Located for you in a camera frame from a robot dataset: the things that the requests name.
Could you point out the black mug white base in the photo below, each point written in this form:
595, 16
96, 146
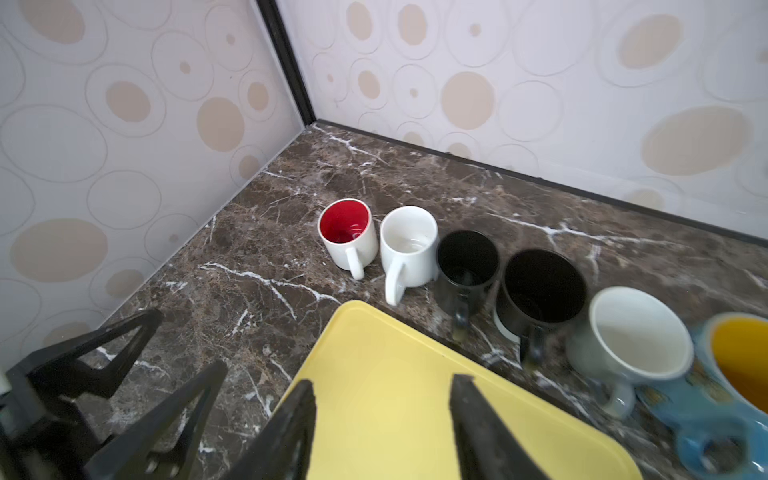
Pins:
540, 292

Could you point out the yellow plastic tray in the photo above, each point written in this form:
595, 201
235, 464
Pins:
382, 395

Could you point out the small grey mug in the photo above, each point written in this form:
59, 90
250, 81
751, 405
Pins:
629, 338

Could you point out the blue mug yellow inside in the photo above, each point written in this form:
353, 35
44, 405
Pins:
722, 397

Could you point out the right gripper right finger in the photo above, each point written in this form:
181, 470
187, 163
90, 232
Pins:
486, 448

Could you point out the cream white mug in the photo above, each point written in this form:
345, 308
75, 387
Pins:
348, 232

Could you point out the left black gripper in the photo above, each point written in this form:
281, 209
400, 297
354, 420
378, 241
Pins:
36, 432

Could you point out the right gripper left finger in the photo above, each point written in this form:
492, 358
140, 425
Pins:
282, 450

